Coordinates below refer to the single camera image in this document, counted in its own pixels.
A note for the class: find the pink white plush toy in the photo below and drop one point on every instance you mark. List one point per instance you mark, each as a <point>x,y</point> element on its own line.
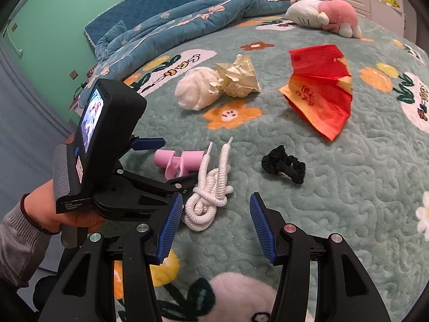
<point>331,15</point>

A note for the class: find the blue floral quilt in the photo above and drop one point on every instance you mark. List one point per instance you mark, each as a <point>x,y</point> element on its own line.
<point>167,30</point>

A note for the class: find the dark round object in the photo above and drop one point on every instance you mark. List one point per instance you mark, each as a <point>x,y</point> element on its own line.
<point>47,291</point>

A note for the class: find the pink plastic clip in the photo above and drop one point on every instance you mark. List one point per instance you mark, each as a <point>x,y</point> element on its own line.
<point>174,164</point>

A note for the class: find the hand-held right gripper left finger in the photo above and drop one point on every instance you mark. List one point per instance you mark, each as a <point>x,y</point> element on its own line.
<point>169,231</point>

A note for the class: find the red box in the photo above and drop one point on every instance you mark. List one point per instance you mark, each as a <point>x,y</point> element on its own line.
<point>91,73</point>

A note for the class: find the green floral bed blanket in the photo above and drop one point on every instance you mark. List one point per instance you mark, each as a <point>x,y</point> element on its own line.
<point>335,181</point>

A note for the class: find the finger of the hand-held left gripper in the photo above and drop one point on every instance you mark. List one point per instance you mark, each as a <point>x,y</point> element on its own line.
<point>149,143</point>
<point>154,184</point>

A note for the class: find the red paper packet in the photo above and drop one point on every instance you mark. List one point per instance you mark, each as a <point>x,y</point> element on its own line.
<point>318,87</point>

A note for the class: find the black scrunchie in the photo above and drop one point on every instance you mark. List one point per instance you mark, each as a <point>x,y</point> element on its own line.
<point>285,164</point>

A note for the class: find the person's left hand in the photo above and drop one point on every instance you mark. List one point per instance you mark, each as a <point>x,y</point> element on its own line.
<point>43,204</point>

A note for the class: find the white nightstand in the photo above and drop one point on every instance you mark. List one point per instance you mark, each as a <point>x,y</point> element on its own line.
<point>74,103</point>

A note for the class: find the person's left forearm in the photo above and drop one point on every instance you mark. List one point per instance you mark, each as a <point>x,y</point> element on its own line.
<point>20,248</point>

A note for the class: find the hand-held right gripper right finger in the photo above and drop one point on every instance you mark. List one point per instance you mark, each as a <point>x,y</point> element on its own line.
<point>263,231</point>

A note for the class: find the white tissue ball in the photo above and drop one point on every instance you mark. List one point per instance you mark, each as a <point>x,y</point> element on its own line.
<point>196,89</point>

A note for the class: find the gold crumpled paper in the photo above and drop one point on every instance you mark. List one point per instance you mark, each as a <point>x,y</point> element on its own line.
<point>239,77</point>

